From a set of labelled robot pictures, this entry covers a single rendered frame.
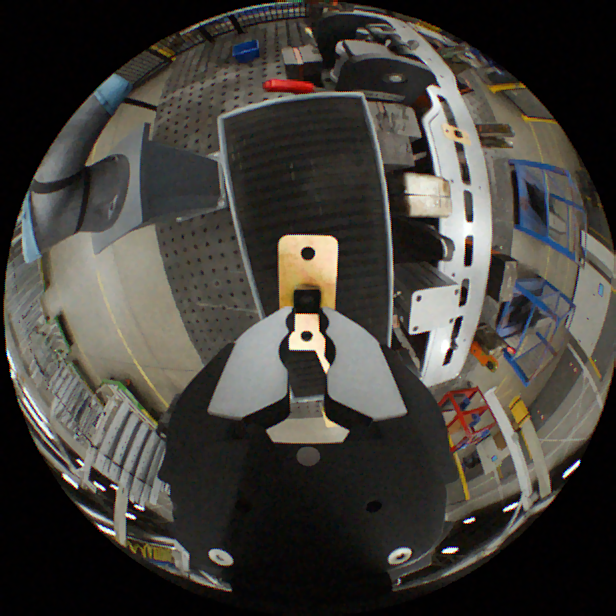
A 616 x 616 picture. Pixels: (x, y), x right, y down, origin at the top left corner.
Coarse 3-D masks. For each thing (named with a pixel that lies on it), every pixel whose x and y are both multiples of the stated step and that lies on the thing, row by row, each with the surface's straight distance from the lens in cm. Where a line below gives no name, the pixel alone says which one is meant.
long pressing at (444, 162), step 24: (432, 48) 81; (432, 96) 53; (456, 96) 61; (432, 120) 48; (456, 120) 54; (432, 144) 44; (480, 144) 57; (432, 168) 43; (456, 168) 47; (480, 168) 53; (456, 192) 46; (480, 192) 52; (456, 216) 45; (480, 216) 51; (456, 240) 46; (480, 240) 52; (456, 264) 47; (480, 264) 53; (480, 288) 56; (480, 312) 62; (432, 336) 53; (432, 360) 60; (456, 360) 68; (432, 384) 70
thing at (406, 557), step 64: (256, 448) 6; (320, 448) 6; (384, 448) 6; (192, 512) 6; (256, 512) 5; (320, 512) 5; (384, 512) 6; (256, 576) 6; (320, 576) 6; (384, 576) 6
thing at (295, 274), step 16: (288, 240) 13; (304, 240) 13; (320, 240) 13; (288, 256) 14; (320, 256) 14; (336, 256) 14; (288, 272) 14; (304, 272) 14; (320, 272) 14; (336, 272) 14; (288, 288) 14; (304, 288) 13; (320, 288) 14; (288, 304) 14; (304, 304) 14; (320, 304) 13; (304, 320) 15; (320, 336) 15
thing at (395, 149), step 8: (384, 136) 28; (392, 136) 29; (400, 136) 29; (408, 136) 30; (384, 144) 28; (392, 144) 28; (400, 144) 29; (408, 144) 30; (384, 152) 27; (392, 152) 28; (400, 152) 28; (408, 152) 29; (384, 160) 27; (392, 160) 28; (400, 160) 28; (408, 160) 29; (384, 168) 31; (392, 168) 31; (400, 168) 31
